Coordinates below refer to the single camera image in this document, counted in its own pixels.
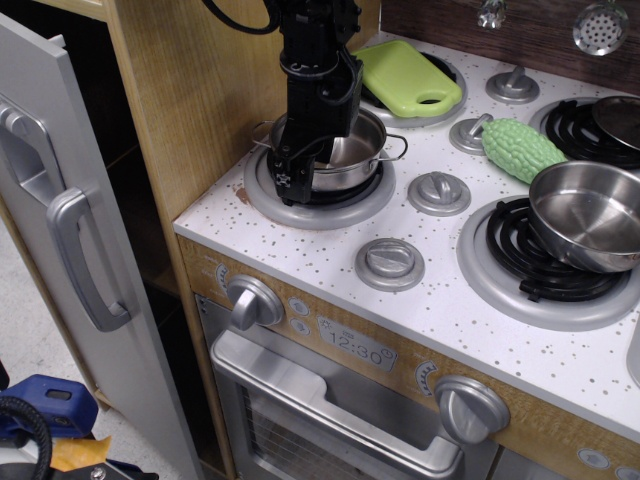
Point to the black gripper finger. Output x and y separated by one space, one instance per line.
292 173
327 150

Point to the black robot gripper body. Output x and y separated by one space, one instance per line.
322 104

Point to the small steel pot with handles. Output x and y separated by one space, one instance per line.
364 144

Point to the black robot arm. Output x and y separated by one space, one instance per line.
313 31

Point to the steel frying pan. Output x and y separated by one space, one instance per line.
586 214

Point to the green plastic cutting board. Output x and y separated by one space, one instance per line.
386 49

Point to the grey stovetop knob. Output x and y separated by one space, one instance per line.
439 194
466 135
389 265
514 87

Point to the grey stovetop knob front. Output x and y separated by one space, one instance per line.
389 265

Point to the left grey oven knob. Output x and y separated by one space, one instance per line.
254 303

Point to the grey oven knob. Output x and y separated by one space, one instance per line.
254 303
469 410

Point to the grey stovetop knob back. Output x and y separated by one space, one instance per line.
514 87

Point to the green bumpy toy gourd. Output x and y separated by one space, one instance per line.
519 149

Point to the front right black burner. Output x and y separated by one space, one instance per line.
511 242

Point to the grey fridge door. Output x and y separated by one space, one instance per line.
56 188

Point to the back right black burner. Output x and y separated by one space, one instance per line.
571 127

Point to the hanging steel strainer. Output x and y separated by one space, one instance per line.
601 28

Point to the dark steel pot lid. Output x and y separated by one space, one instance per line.
618 116

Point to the right grey oven knob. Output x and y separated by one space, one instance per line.
469 410

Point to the blue device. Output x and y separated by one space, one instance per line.
68 408

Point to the yellow cloth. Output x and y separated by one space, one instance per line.
71 454

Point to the grey oven door handle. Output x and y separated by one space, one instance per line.
304 393

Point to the grey fridge door handle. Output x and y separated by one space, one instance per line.
63 218

